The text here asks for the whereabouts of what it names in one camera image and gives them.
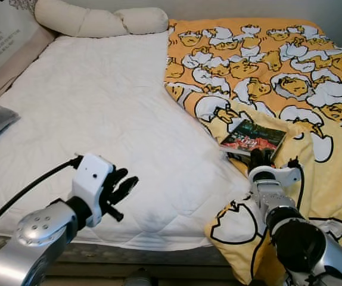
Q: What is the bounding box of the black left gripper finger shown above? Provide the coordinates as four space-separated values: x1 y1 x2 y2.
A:
107 169 129 192
113 176 140 202

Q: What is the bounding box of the dark cover paperback book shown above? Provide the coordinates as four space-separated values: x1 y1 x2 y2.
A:
220 119 288 158

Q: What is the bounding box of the yellow egg print blanket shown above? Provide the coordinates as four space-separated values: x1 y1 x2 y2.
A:
164 18 342 286

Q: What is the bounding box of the grey quilted mattress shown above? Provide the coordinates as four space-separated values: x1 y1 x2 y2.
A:
0 235 231 266

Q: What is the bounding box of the white quilted mattress pad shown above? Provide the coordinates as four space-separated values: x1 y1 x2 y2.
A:
0 31 249 251

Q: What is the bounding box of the grey left robot leg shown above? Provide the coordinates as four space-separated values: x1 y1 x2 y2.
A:
123 268 157 286

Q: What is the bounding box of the beige bolster pillow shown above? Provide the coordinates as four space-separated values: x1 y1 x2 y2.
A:
34 0 169 38

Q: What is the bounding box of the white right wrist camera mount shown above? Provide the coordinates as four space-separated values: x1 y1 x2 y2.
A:
248 166 303 185

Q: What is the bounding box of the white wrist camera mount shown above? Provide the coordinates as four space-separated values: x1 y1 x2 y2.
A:
248 166 303 185
70 154 115 210

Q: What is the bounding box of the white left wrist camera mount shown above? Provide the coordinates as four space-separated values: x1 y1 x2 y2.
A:
70 154 115 210

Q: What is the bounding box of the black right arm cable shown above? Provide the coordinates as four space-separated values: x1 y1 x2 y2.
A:
287 158 306 212

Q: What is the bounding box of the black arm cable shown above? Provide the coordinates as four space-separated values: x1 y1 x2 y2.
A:
0 156 83 236
287 158 306 212

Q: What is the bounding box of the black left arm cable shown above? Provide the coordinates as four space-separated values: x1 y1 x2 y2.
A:
0 156 83 236

